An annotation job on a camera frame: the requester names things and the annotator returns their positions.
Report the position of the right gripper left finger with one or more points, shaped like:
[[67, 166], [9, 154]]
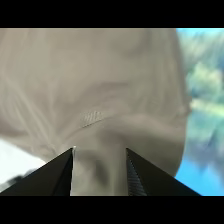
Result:
[[50, 178]]

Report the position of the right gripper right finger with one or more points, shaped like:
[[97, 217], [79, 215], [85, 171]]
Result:
[[150, 180]]

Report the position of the beige T-shirt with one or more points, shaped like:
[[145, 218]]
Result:
[[100, 83]]

